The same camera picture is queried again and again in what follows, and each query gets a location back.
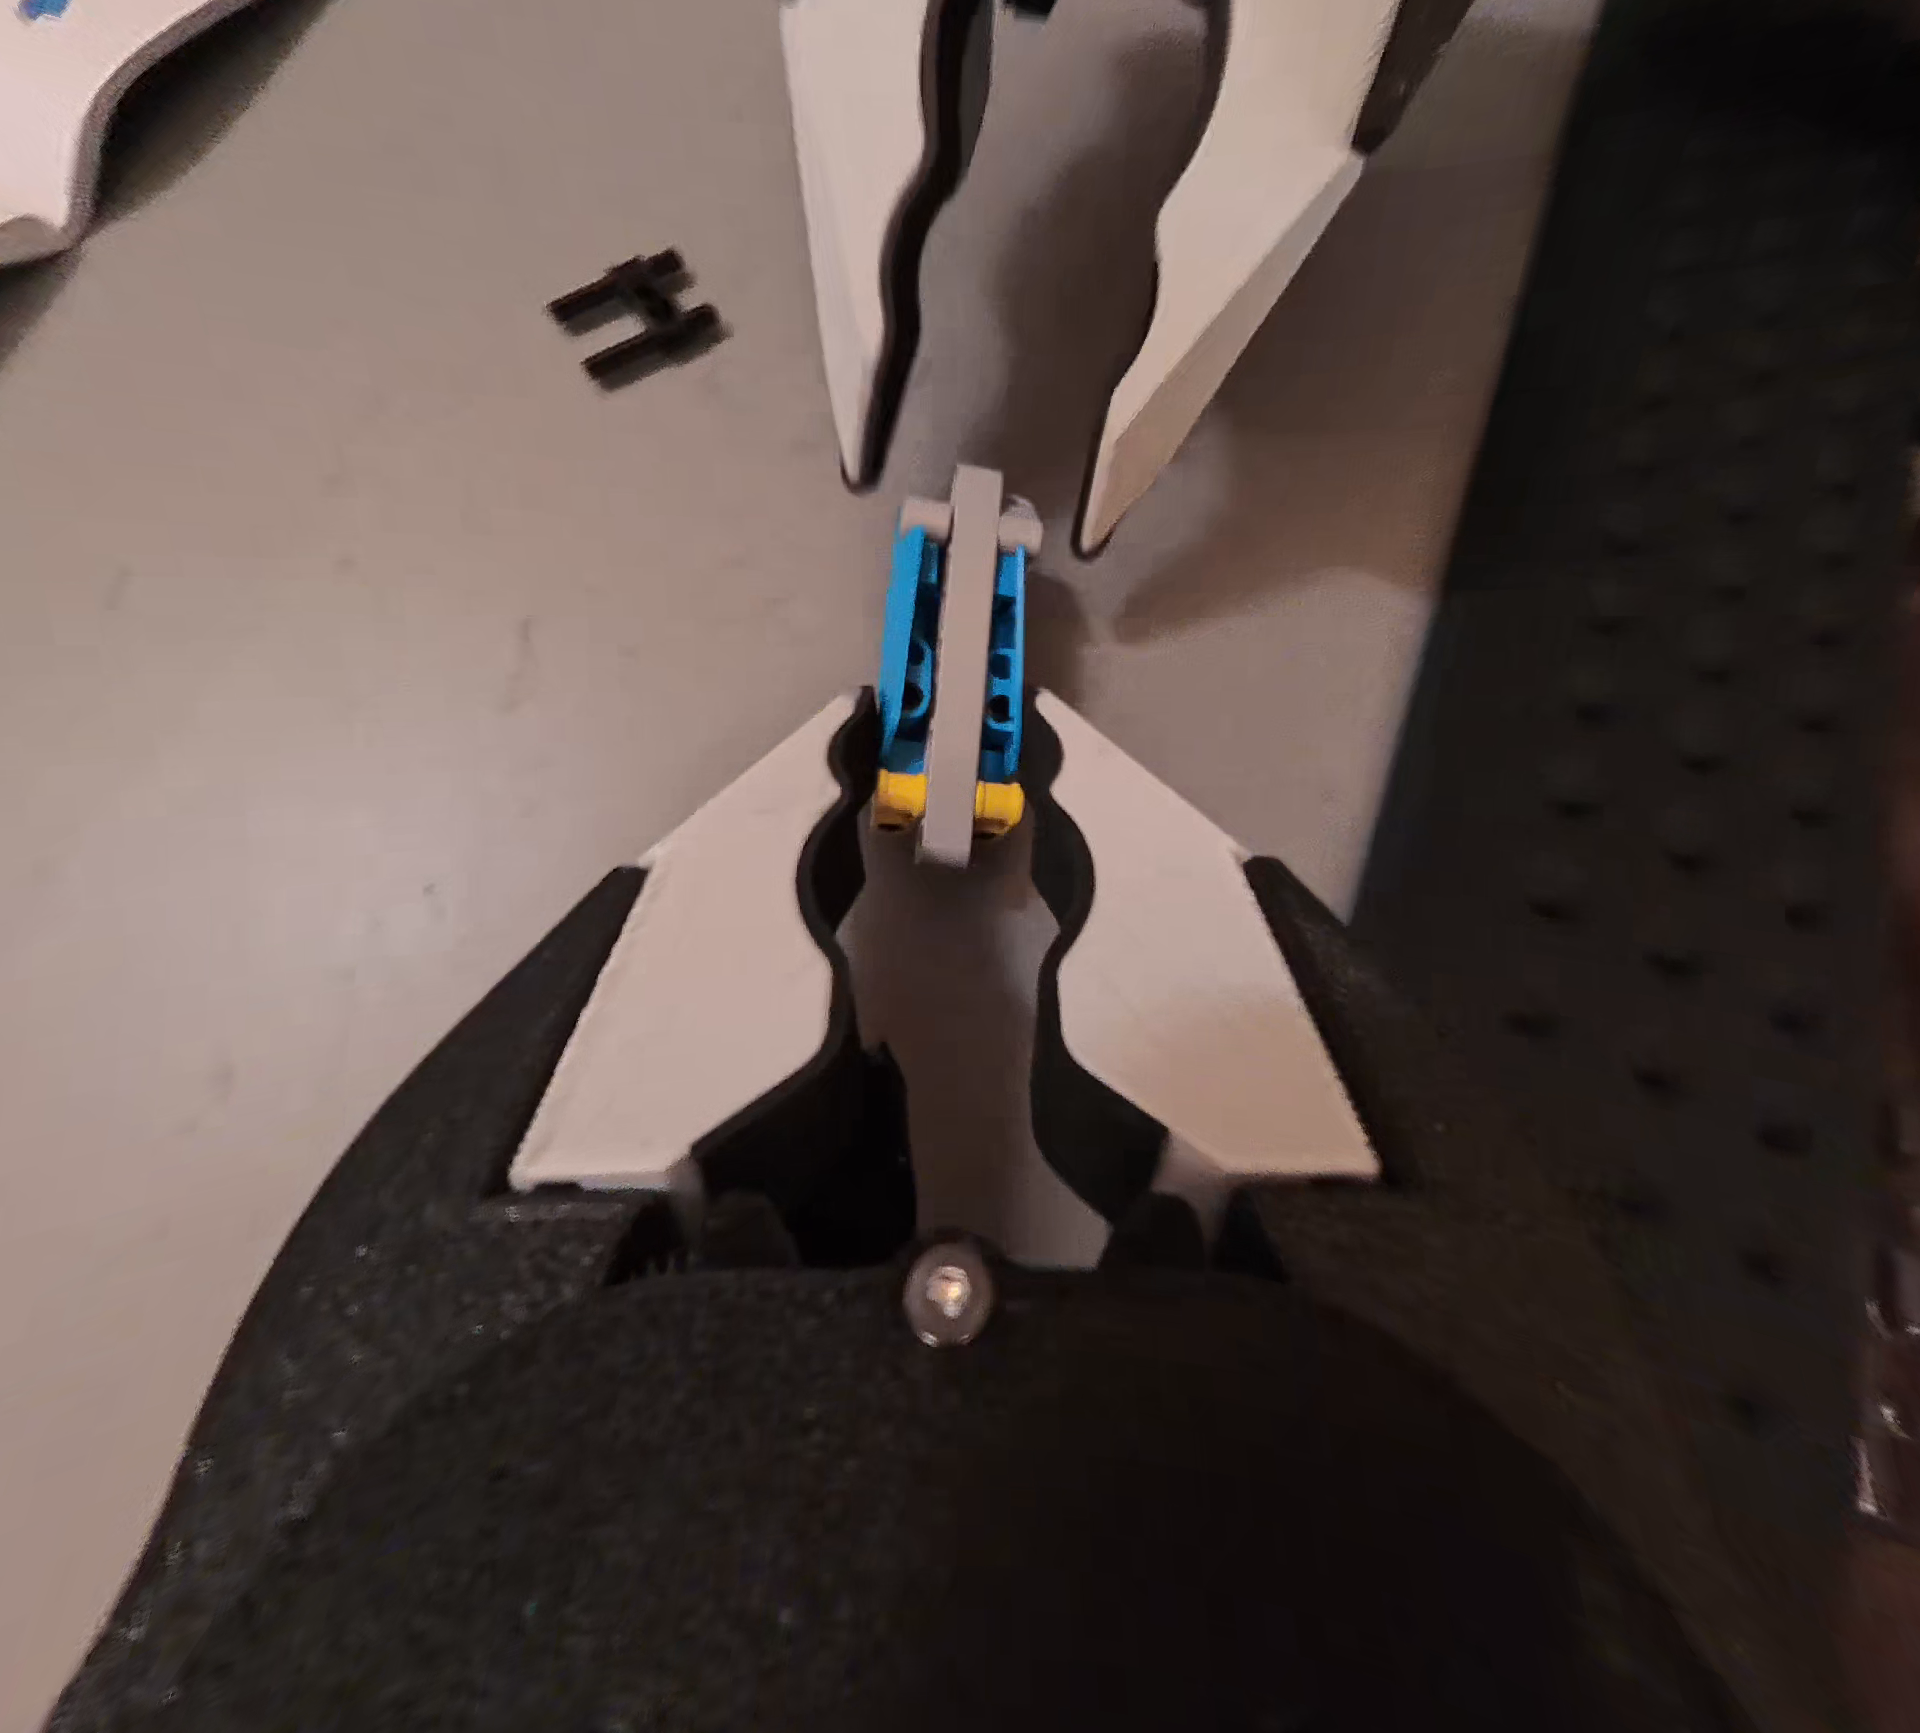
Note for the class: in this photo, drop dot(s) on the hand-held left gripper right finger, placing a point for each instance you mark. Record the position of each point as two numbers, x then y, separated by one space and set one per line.
1201 1014

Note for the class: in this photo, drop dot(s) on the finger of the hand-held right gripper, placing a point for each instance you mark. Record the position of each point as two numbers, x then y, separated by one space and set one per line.
870 112
1290 112

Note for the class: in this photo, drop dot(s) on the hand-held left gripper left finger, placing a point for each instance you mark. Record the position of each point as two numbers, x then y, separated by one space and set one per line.
690 1014

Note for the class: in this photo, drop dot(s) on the black pin connector piece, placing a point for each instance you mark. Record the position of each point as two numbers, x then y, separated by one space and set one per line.
657 308

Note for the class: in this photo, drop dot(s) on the blue grey yellow brick assembly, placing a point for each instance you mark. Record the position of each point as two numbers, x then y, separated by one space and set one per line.
961 653

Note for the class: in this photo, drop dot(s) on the black perforated panel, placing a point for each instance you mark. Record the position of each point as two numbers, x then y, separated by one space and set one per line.
1650 712

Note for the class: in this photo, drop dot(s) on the instruction booklet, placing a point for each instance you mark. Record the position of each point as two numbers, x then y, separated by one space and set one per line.
90 39

